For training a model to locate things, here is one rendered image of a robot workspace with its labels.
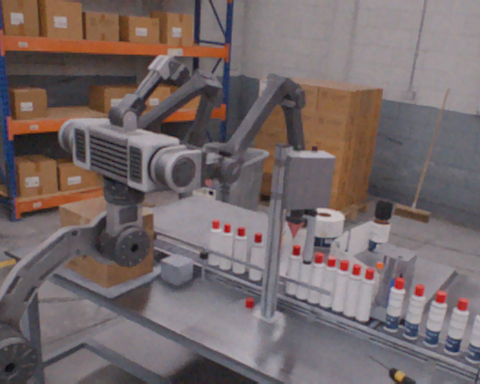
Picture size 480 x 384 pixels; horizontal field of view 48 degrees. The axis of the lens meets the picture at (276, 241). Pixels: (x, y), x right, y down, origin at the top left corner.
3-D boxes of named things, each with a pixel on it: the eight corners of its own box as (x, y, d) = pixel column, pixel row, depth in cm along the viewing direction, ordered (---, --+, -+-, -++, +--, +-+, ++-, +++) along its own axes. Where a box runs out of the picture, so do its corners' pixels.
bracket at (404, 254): (418, 253, 199) (418, 251, 199) (407, 262, 190) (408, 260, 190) (384, 244, 206) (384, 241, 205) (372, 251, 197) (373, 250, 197)
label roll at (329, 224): (341, 250, 264) (345, 223, 259) (301, 246, 265) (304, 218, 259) (339, 236, 283) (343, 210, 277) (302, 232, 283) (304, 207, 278)
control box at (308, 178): (329, 208, 192) (336, 156, 185) (286, 210, 186) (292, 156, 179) (316, 199, 201) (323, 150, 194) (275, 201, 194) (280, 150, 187)
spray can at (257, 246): (263, 278, 226) (267, 233, 219) (256, 282, 222) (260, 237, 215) (253, 274, 229) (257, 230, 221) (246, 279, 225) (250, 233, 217)
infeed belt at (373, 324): (483, 368, 185) (485, 358, 184) (477, 379, 179) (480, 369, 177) (143, 240, 264) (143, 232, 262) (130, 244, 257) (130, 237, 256)
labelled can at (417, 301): (419, 336, 194) (430, 285, 186) (414, 342, 190) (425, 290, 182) (405, 331, 196) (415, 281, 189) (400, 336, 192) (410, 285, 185)
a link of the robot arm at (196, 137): (199, 73, 204) (214, 95, 202) (212, 69, 207) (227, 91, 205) (182, 138, 241) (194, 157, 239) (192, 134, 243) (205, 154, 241)
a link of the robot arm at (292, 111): (272, 88, 187) (295, 93, 182) (282, 80, 190) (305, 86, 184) (287, 185, 216) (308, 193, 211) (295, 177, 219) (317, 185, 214)
